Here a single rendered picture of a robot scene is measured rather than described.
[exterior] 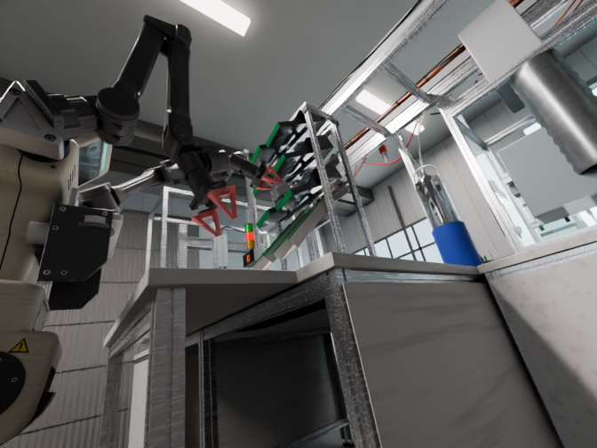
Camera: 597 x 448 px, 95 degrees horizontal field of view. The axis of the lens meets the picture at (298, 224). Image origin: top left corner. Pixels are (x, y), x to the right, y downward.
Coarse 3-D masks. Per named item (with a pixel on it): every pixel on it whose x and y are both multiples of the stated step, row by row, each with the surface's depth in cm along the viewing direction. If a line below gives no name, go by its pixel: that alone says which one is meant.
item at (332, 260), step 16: (336, 256) 54; (352, 256) 57; (368, 256) 61; (304, 272) 59; (320, 272) 56; (400, 272) 69; (416, 272) 73; (432, 272) 77; (448, 272) 82; (464, 272) 89; (256, 304) 76; (320, 304) 98; (272, 320) 117; (304, 320) 142; (320, 320) 158; (224, 336) 147; (240, 336) 165; (256, 336) 188
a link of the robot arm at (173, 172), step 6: (162, 162) 120; (168, 162) 119; (168, 168) 118; (174, 168) 115; (168, 174) 120; (174, 174) 116; (180, 174) 113; (210, 174) 101; (216, 174) 98; (222, 174) 99; (174, 180) 122; (180, 180) 124
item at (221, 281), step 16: (160, 272) 45; (176, 272) 47; (192, 272) 48; (208, 272) 50; (224, 272) 52; (240, 272) 54; (256, 272) 56; (272, 272) 58; (288, 272) 60; (144, 288) 45; (192, 288) 50; (208, 288) 52; (224, 288) 54; (240, 288) 56; (256, 288) 59; (272, 288) 61; (288, 288) 64; (128, 304) 60; (144, 304) 55; (192, 304) 62; (208, 304) 65; (224, 304) 68; (240, 304) 72; (128, 320) 66; (192, 320) 82; (208, 320) 87; (288, 320) 128; (112, 336) 84
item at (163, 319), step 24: (168, 288) 46; (144, 312) 54; (168, 312) 45; (120, 336) 82; (144, 336) 65; (168, 336) 44; (120, 360) 103; (168, 360) 43; (120, 384) 100; (168, 384) 41; (168, 408) 40; (144, 432) 40; (168, 432) 39
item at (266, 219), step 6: (270, 210) 107; (288, 210) 116; (300, 210) 129; (264, 216) 110; (270, 216) 109; (276, 216) 114; (282, 216) 120; (258, 222) 115; (264, 222) 112; (270, 222) 118
